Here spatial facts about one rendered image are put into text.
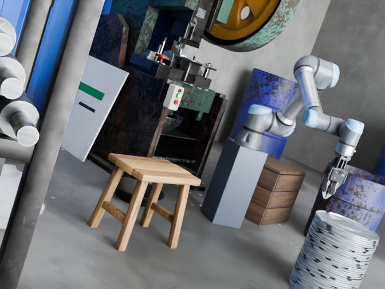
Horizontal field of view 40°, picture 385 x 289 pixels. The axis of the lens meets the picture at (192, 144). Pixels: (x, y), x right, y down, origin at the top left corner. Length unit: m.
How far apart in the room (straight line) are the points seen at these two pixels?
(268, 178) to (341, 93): 3.36
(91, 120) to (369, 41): 3.91
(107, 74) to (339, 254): 1.79
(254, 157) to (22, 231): 2.22
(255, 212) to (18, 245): 2.54
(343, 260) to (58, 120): 1.82
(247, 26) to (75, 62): 2.84
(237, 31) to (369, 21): 3.14
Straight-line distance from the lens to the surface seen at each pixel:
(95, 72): 3.42
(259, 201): 3.16
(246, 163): 2.83
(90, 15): 0.66
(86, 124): 3.30
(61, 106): 0.67
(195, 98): 3.20
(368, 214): 3.21
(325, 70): 2.65
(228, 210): 2.89
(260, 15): 3.47
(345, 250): 2.32
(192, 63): 3.19
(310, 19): 6.48
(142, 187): 2.10
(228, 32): 3.54
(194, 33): 3.22
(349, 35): 6.49
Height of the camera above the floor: 0.84
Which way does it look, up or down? 10 degrees down
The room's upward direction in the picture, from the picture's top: 19 degrees clockwise
